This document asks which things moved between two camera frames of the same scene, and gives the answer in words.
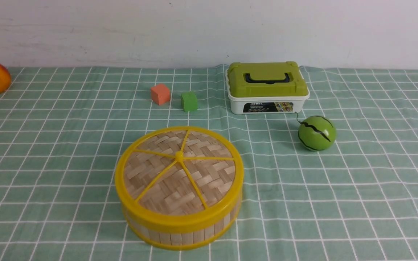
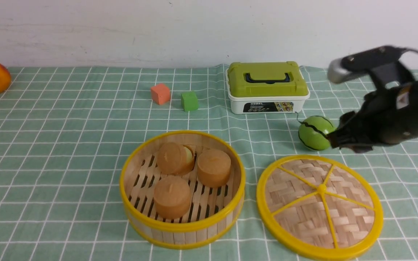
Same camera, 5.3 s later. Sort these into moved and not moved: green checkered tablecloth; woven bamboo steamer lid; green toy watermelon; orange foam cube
Moved: woven bamboo steamer lid
Not moved: green checkered tablecloth; green toy watermelon; orange foam cube
